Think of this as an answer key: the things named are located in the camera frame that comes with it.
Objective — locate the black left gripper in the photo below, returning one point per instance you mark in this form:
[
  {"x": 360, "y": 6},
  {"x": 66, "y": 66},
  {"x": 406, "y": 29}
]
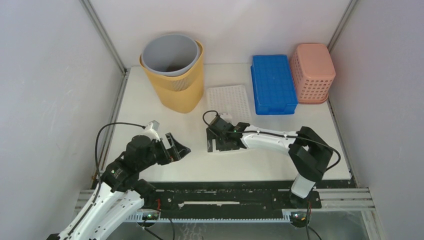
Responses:
[{"x": 176, "y": 152}]

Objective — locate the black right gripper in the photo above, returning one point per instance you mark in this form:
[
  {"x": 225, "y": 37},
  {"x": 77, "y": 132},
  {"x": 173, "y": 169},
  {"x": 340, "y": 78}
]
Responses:
[{"x": 212, "y": 135}]

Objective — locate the white perforated plastic basket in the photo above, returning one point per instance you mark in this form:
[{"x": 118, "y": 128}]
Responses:
[{"x": 232, "y": 99}]

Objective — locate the yellow ribbed waste bin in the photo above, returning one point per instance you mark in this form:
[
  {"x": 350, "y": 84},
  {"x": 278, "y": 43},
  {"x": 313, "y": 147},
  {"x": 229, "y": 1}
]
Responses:
[{"x": 180, "y": 93}]

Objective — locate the blue compartment tray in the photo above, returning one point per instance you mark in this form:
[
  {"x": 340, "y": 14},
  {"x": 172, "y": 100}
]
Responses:
[{"x": 273, "y": 86}]

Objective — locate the grey bin liner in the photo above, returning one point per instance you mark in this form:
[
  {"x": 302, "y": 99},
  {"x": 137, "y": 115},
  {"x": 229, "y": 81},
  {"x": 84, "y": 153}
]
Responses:
[{"x": 170, "y": 55}]

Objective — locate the pink perforated plastic basket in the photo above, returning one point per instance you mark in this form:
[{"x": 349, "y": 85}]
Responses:
[{"x": 313, "y": 72}]

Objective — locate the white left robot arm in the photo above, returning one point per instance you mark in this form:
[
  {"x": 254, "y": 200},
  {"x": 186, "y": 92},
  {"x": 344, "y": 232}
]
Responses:
[{"x": 120, "y": 190}]

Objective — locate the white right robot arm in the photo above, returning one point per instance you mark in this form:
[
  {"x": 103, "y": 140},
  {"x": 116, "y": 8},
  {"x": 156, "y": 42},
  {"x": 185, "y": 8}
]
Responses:
[{"x": 309, "y": 153}]

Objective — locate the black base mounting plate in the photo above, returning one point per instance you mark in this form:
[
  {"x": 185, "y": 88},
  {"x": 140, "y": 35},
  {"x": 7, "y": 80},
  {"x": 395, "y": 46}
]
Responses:
[{"x": 216, "y": 199}]

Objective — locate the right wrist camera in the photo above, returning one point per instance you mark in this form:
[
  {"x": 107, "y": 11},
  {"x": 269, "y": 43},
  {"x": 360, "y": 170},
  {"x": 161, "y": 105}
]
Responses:
[{"x": 226, "y": 117}]

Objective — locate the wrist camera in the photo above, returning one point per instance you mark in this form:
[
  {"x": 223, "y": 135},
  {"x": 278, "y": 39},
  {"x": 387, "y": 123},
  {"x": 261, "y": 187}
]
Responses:
[
  {"x": 151, "y": 130},
  {"x": 226, "y": 117}
]

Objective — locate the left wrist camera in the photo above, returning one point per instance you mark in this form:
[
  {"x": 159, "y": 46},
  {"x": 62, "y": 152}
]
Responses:
[{"x": 151, "y": 130}]

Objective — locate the white slotted cable duct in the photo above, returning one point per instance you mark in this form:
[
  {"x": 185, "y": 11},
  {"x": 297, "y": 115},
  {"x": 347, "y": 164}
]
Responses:
[{"x": 149, "y": 217}]

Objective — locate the aluminium frame rail left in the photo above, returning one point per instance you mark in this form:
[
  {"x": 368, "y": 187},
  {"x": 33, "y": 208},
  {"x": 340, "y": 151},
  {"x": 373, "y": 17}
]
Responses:
[{"x": 102, "y": 85}]

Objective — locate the aluminium frame rail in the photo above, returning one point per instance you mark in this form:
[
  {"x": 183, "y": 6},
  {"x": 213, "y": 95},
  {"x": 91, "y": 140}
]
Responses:
[
  {"x": 344, "y": 20},
  {"x": 102, "y": 85}
]

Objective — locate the aluminium frame rail right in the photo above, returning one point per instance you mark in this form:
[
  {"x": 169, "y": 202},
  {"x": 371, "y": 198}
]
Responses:
[{"x": 344, "y": 20}]

